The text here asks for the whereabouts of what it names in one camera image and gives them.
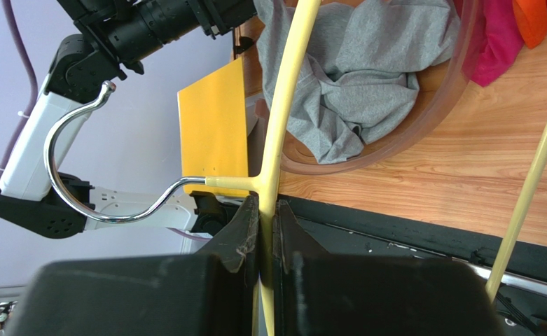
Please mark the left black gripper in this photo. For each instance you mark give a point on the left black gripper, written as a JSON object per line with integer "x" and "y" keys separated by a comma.
{"x": 217, "y": 18}

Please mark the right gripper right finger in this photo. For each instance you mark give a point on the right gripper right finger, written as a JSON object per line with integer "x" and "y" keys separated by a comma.
{"x": 323, "y": 293}

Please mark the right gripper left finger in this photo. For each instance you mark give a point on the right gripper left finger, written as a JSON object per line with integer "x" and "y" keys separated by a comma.
{"x": 210, "y": 292}

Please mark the yellow plastic hanger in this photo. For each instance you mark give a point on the yellow plastic hanger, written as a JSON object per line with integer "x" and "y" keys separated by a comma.
{"x": 266, "y": 184}

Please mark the grey t shirt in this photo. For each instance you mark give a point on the grey t shirt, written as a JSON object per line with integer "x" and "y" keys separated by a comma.
{"x": 358, "y": 80}

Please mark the orange t shirt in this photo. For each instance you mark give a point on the orange t shirt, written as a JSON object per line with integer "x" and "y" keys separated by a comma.
{"x": 531, "y": 19}

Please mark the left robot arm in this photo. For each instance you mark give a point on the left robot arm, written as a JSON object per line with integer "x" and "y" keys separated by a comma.
{"x": 113, "y": 37}

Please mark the magenta t shirt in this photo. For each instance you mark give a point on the magenta t shirt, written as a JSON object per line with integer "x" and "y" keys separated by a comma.
{"x": 496, "y": 44}

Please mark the yellow flat box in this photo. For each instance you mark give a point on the yellow flat box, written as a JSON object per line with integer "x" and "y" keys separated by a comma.
{"x": 213, "y": 124}

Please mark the clear pink plastic basket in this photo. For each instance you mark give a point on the clear pink plastic basket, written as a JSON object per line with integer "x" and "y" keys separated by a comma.
{"x": 431, "y": 108}

